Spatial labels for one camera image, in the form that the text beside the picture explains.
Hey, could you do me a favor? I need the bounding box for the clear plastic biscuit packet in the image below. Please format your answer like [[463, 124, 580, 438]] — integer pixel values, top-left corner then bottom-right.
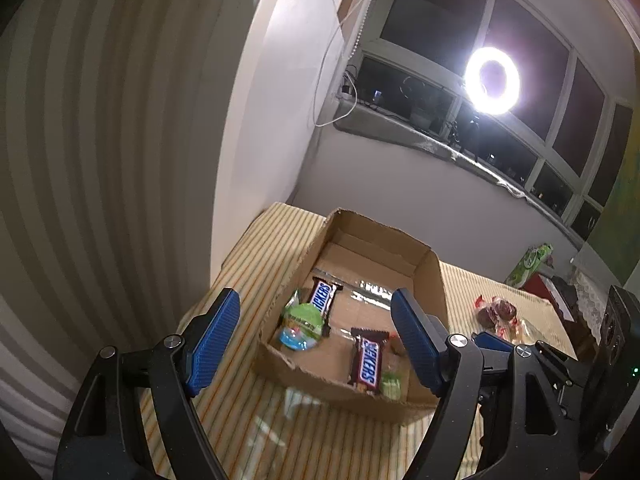
[[500, 319, 543, 346]]

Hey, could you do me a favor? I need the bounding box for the mint candy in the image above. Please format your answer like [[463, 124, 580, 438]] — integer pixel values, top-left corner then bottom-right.
[[380, 370, 405, 402]]

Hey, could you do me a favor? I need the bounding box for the white cabinet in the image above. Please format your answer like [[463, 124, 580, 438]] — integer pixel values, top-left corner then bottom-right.
[[212, 0, 371, 286]]

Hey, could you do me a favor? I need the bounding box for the small dark chocolate bar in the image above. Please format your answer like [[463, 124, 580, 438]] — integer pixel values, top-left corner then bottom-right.
[[305, 277, 345, 338]]

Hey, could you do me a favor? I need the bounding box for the brown chocolate bar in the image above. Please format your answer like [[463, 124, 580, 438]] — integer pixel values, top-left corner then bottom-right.
[[347, 327, 391, 396]]

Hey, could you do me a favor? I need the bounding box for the ring light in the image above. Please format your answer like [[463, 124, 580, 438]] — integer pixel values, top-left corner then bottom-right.
[[462, 46, 522, 116]]

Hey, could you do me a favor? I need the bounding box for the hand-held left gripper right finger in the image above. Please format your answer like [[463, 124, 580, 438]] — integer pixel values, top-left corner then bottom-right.
[[390, 287, 583, 480]]

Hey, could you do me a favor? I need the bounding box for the red box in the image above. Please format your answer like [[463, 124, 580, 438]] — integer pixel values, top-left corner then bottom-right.
[[522, 274, 581, 321]]

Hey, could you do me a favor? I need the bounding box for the large window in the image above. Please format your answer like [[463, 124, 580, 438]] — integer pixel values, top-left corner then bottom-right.
[[340, 0, 640, 241]]

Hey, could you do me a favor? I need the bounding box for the green wall poster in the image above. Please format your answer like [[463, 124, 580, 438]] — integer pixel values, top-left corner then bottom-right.
[[585, 105, 640, 286]]

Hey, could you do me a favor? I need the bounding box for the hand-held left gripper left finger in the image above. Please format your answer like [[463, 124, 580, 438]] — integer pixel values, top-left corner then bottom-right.
[[57, 287, 242, 480]]

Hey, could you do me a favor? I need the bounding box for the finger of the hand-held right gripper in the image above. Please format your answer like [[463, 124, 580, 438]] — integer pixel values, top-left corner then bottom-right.
[[472, 330, 516, 357], [535, 340, 599, 392]]

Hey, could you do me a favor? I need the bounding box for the green gift bag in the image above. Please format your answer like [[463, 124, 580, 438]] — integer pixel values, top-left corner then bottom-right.
[[505, 242, 556, 288]]

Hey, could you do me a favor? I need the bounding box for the cardboard box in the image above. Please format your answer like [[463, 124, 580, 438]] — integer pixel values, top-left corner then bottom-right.
[[252, 207, 451, 427]]

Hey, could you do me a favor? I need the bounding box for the white lace cloth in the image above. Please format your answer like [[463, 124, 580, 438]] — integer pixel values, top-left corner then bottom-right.
[[570, 265, 611, 331]]

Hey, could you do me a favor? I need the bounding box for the green candy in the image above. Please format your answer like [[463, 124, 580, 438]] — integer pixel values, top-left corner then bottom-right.
[[277, 289, 323, 352]]

